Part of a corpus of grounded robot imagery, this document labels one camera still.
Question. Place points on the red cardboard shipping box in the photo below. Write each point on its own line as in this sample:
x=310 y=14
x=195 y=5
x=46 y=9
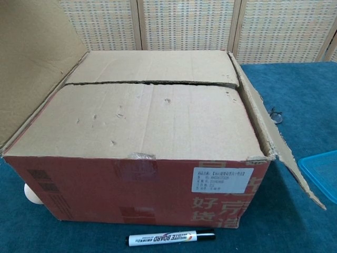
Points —
x=158 y=118

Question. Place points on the white whiteboard marker pen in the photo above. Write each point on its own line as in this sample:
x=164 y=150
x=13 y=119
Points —
x=163 y=238

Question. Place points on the blue carpet table cover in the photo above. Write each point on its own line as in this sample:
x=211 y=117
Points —
x=302 y=92

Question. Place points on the beige egg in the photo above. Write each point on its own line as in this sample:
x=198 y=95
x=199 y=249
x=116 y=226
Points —
x=29 y=193

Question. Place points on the blue plastic container lid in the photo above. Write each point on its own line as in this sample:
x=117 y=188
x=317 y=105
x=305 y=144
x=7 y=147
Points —
x=321 y=171

